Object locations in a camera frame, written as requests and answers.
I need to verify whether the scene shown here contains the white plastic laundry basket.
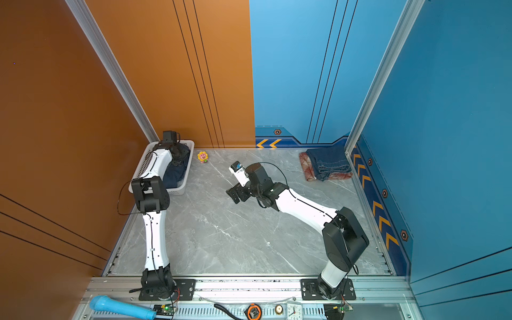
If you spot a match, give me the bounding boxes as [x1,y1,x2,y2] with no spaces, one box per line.
[132,140,195,196]

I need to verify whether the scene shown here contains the red plaid skirt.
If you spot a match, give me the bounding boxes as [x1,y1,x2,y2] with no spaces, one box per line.
[299,152,353,181]

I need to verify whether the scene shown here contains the dark blue denim skirt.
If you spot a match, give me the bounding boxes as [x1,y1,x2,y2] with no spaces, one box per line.
[306,145,352,181]

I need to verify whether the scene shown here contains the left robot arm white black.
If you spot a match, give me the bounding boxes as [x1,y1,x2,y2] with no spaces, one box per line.
[129,131,189,301]

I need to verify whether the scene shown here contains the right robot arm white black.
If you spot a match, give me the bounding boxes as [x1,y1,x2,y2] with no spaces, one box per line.
[226,161,369,299]

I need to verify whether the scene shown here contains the yellow flower pink bear toy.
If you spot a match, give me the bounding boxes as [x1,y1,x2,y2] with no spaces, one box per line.
[197,151,209,163]

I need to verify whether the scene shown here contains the small white clock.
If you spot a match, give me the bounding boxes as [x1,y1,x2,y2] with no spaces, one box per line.
[286,302,303,320]

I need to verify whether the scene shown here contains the small green circuit board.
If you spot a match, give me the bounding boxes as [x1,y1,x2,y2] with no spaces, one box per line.
[153,304,177,317]

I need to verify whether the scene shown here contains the blue microphone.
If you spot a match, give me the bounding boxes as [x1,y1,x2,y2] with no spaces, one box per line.
[89,295,157,320]

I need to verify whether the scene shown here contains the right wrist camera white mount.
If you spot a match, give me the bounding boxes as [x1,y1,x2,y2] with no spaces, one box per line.
[229,161,250,187]

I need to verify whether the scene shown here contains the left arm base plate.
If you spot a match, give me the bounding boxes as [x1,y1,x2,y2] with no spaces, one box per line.
[139,279,195,302]

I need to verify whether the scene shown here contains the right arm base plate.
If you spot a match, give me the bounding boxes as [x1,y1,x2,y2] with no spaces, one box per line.
[300,277,357,301]

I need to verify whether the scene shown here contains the aluminium front rail frame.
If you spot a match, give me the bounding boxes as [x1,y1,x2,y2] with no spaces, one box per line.
[73,275,423,319]

